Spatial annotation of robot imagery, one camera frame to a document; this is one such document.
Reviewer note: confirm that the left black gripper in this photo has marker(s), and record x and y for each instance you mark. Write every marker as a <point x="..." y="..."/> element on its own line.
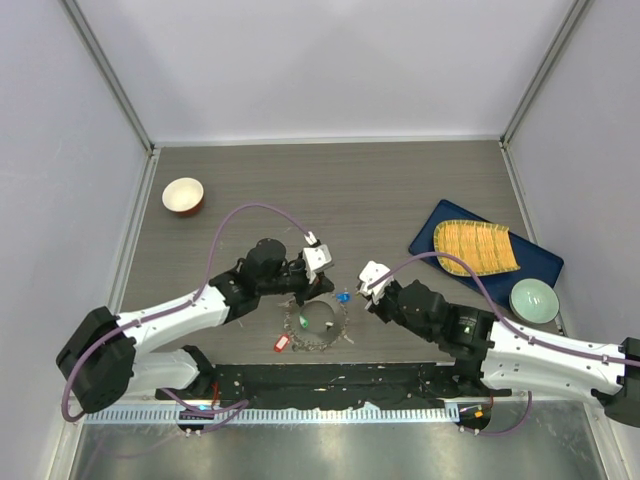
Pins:
<point x="309" y="290"/>

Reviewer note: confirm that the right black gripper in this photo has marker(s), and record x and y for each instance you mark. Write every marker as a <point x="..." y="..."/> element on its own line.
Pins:
<point x="378" y="310"/>

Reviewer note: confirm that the blue key tag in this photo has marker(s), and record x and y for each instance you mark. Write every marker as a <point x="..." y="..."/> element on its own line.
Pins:
<point x="343" y="297"/>

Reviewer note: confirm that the red key tag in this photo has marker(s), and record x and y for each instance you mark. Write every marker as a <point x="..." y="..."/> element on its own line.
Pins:
<point x="282" y="343"/>

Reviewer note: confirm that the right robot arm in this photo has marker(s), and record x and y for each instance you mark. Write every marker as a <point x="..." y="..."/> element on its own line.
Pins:
<point x="497" y="356"/>

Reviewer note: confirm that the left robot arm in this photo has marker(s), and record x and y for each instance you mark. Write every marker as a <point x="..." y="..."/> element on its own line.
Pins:
<point x="110" y="355"/>

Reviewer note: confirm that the black mounting plate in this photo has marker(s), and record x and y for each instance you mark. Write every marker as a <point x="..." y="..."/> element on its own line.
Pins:
<point x="389" y="386"/>

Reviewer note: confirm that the yellow bamboo basket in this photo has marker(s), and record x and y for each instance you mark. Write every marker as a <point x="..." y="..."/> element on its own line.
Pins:
<point x="485" y="247"/>

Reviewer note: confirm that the red white bowl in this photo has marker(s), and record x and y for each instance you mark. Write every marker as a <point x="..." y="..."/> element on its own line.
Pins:
<point x="183" y="197"/>

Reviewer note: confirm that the pale green bowl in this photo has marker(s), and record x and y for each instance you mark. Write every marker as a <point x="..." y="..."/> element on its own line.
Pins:
<point x="533" y="301"/>

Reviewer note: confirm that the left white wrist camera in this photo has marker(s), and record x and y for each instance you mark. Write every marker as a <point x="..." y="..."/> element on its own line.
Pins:
<point x="316" y="255"/>

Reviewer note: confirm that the white slotted cable duct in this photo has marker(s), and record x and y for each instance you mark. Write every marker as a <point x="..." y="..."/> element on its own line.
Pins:
<point x="174" y="414"/>

